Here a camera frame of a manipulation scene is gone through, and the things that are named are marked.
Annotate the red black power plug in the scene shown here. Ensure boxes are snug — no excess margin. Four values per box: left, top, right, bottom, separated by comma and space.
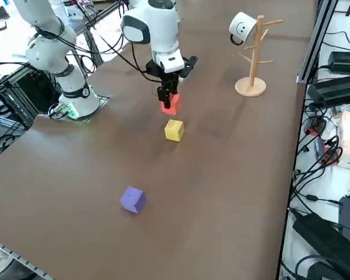
304, 116, 327, 135

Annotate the white smiley mug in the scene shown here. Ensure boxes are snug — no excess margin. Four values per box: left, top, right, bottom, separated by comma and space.
229, 12, 258, 47

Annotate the slotted metal rail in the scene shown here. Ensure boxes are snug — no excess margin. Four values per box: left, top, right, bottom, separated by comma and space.
0, 236, 58, 280

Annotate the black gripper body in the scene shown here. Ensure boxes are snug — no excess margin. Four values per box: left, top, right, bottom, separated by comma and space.
145, 60, 180, 88

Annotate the aluminium profile post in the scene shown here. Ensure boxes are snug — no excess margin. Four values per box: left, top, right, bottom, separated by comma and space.
296, 0, 339, 85

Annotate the black orange charger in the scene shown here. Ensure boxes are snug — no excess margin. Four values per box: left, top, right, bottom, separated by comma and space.
314, 136, 344, 167

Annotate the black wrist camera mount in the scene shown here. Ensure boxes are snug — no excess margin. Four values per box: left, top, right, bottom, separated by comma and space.
179, 56, 199, 79

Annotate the large black power brick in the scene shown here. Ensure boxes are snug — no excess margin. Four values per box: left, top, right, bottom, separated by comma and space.
293, 212, 350, 280

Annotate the purple foam cube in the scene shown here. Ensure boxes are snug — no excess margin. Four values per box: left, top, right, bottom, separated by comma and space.
119, 186, 148, 216

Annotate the yellow foam cube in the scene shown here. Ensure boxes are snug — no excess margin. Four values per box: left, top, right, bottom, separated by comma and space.
164, 119, 185, 143

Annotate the small black power adapter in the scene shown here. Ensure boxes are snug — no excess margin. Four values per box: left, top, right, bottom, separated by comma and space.
328, 51, 350, 74

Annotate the red foam cube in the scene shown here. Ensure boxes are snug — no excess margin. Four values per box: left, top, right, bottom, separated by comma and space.
160, 93, 182, 116

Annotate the black control box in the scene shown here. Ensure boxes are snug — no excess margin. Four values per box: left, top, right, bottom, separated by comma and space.
0, 65, 62, 129

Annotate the wooden mug tree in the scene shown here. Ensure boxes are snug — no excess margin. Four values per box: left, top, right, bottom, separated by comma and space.
234, 15, 284, 97

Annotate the long black power adapter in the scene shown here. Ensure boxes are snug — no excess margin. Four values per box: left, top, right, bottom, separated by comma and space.
307, 74, 350, 107

